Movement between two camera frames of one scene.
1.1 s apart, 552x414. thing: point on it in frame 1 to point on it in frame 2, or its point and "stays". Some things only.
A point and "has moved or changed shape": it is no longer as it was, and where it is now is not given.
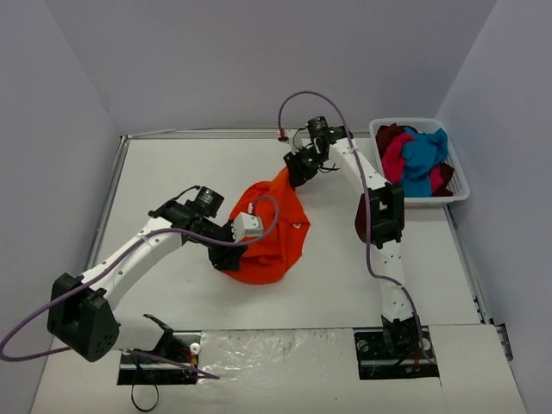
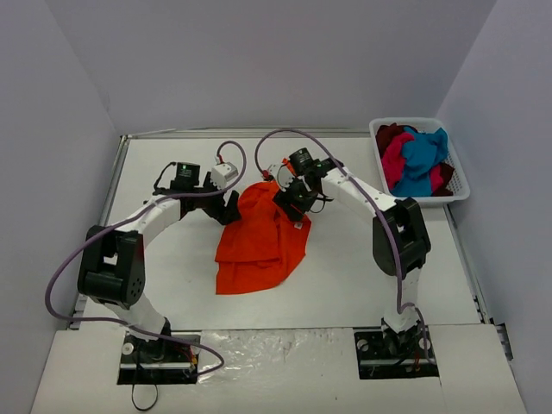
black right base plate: x=375 y=361 stays
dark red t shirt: x=385 y=134 stays
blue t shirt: x=421 y=153 stays
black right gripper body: x=296 y=175 to x=291 y=201
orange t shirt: x=277 y=203 has moved or changed shape
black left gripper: x=227 y=257 to x=220 y=206
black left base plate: x=172 y=362 stays
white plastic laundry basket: x=459 y=185 stays
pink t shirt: x=392 y=160 stays
